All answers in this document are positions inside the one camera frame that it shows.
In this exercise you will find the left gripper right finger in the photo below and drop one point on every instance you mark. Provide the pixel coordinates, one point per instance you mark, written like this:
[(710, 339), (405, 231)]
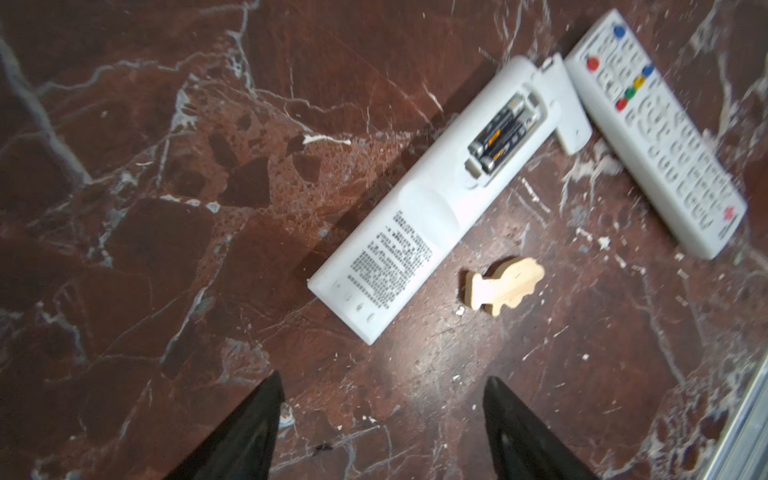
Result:
[(522, 446)]

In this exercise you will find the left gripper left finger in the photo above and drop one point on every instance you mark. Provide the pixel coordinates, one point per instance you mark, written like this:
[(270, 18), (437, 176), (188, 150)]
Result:
[(242, 446)]

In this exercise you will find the white remote control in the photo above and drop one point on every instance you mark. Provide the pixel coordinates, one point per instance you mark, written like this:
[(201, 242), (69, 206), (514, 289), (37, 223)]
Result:
[(383, 263)]

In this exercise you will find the white battery cover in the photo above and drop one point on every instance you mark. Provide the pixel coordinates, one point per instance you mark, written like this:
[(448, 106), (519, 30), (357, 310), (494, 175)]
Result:
[(573, 129)]

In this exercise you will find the white remote control face up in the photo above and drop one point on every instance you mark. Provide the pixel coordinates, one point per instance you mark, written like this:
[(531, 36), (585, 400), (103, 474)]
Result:
[(636, 112)]

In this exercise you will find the small wooden animal figure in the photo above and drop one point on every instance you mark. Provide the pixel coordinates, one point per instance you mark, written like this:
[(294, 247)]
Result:
[(505, 287)]

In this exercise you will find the black AAA battery lower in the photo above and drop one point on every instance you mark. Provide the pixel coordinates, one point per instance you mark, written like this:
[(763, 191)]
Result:
[(506, 138)]

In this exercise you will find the black aaa battery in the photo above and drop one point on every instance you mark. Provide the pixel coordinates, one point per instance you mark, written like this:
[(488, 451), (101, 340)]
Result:
[(506, 138), (493, 130)]

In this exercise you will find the black AAA battery upper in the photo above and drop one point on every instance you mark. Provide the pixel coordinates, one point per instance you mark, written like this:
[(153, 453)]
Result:
[(493, 130)]

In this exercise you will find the aluminium frame rail front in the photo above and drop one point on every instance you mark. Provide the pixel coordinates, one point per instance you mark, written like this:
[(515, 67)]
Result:
[(742, 452)]

